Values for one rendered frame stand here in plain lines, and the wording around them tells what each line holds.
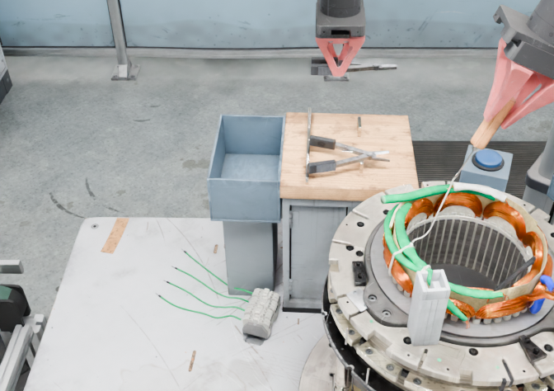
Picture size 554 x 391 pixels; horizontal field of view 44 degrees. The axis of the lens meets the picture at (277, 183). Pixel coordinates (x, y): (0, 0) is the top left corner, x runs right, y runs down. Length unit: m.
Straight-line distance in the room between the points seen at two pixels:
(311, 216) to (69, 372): 0.46
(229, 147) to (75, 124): 1.96
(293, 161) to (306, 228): 0.11
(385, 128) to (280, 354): 0.40
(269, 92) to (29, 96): 1.09
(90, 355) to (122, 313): 0.09
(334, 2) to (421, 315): 0.44
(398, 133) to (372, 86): 2.13
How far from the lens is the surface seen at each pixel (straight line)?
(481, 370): 0.77
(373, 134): 1.10
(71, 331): 1.22
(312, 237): 1.07
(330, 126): 1.11
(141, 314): 1.22
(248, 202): 1.03
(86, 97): 3.26
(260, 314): 1.14
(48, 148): 2.98
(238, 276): 1.18
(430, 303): 0.72
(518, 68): 0.66
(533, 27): 0.67
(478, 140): 0.73
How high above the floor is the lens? 1.71
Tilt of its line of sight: 40 degrees down
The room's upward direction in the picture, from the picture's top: 1 degrees counter-clockwise
